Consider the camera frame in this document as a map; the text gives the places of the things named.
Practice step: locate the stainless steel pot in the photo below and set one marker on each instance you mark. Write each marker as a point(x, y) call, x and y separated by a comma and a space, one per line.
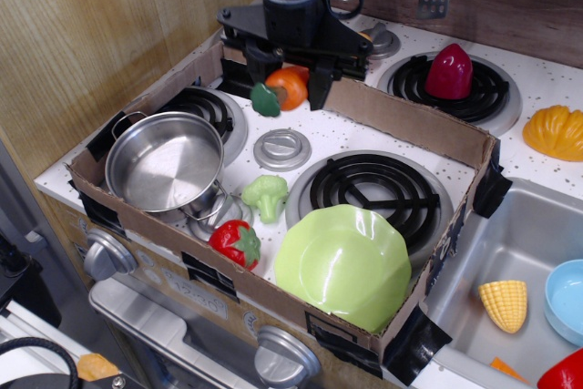
point(168, 164)

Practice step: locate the light blue bowl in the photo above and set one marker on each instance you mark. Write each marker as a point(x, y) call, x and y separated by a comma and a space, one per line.
point(563, 301)

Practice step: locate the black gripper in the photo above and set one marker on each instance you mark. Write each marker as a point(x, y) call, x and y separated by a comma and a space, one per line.
point(269, 35)

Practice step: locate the back silver stove knob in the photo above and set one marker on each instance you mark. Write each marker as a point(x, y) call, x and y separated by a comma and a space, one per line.
point(385, 42)

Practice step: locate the green toy broccoli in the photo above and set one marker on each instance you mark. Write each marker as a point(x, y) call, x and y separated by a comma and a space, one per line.
point(266, 193)

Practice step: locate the back right black burner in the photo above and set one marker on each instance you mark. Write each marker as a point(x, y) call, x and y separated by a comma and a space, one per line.
point(494, 103)

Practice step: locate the yellow toy corn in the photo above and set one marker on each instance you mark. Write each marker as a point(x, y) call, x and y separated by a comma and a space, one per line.
point(505, 303)

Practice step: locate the black burner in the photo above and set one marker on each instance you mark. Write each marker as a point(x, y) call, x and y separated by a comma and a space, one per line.
point(494, 103)
point(220, 110)
point(405, 193)

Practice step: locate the silver stove knob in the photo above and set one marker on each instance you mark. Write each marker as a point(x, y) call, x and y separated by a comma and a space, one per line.
point(385, 42)
point(282, 149)

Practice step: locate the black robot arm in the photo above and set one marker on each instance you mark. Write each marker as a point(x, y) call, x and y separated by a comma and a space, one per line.
point(300, 32)

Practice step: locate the front right black burner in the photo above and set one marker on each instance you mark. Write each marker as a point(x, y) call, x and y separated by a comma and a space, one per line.
point(405, 193)

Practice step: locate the centre silver stove knob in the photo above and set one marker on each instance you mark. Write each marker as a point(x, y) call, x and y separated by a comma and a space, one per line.
point(282, 149)

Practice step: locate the front left black burner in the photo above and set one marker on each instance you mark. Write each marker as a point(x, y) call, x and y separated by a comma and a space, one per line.
point(220, 110)

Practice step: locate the orange toy piece in sink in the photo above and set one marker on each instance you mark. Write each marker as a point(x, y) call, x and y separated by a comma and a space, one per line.
point(503, 367)

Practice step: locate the orange toy carrot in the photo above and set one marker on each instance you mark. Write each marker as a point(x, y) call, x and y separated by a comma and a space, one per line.
point(283, 90)

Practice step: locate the right front oven knob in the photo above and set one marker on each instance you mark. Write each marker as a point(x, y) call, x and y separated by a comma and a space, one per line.
point(283, 361)

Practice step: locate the cardboard fence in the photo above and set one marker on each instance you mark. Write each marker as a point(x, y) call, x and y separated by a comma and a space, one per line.
point(353, 114)

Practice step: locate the silver oven door handle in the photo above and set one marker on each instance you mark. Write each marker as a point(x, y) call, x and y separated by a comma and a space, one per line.
point(181, 349)

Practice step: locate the light green plastic plate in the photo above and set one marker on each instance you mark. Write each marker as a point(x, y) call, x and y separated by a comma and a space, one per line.
point(348, 262)

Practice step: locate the left front oven knob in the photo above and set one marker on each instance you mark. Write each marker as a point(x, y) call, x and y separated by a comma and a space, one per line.
point(106, 256)

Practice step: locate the oven knob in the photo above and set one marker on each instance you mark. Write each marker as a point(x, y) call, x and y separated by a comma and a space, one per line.
point(283, 361)
point(106, 256)

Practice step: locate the orange object bottom left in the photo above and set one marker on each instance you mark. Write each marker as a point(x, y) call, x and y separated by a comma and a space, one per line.
point(93, 366)

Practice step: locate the yellow toy squash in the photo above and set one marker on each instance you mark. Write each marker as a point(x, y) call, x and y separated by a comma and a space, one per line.
point(556, 132)

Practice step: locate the red toy strawberry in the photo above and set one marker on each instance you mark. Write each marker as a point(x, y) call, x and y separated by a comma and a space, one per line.
point(238, 241)

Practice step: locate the orange toy half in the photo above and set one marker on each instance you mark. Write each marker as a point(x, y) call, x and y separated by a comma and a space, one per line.
point(364, 35)

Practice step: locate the dark red toy pepper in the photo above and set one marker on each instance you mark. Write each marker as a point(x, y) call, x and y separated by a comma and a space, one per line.
point(450, 75)

